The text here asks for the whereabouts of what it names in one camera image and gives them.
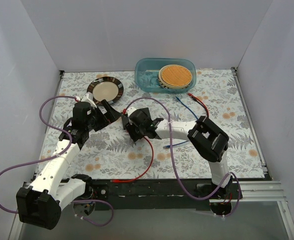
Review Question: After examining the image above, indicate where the red ethernet cable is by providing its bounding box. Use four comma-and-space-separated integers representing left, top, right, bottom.
111, 92, 210, 184

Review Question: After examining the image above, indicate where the blue ethernet cable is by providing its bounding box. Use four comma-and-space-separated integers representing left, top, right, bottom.
163, 96, 200, 150

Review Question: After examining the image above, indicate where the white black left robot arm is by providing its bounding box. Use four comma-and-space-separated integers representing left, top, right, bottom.
16, 100, 121, 230

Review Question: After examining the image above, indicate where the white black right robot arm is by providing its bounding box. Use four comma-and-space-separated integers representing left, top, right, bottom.
121, 107, 236, 201

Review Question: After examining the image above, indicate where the dark rimmed beige plate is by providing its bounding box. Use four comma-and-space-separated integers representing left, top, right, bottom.
86, 76, 124, 106

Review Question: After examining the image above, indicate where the floral patterned table mat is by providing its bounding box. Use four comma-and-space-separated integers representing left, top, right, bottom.
37, 70, 264, 184

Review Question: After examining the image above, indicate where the striped bowl in container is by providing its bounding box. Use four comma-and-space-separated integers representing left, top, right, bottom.
158, 67, 197, 90

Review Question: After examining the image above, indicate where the teal transparent plastic container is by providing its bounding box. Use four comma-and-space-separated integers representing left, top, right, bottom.
134, 58, 197, 94

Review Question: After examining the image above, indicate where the orange woven round coaster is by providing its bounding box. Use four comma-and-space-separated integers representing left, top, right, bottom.
161, 64, 192, 86

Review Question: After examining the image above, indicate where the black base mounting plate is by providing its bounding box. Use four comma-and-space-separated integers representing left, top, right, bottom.
30, 173, 272, 212

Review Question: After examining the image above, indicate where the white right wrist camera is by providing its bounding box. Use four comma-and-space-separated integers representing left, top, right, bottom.
126, 107, 137, 116

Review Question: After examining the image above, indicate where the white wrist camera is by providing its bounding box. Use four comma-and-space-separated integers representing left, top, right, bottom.
81, 92, 97, 109
126, 107, 137, 116

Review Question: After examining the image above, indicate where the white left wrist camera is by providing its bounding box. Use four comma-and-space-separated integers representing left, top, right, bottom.
81, 92, 97, 109

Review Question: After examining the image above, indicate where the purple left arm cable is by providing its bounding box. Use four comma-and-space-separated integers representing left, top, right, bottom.
0, 95, 114, 227

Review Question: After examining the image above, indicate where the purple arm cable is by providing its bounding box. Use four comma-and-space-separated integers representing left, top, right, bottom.
125, 97, 243, 219
0, 95, 114, 227

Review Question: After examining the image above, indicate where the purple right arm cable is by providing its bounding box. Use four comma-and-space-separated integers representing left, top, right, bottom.
125, 97, 243, 219

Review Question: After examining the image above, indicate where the aluminium frame rail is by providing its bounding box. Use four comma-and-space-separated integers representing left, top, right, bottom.
209, 181, 287, 201

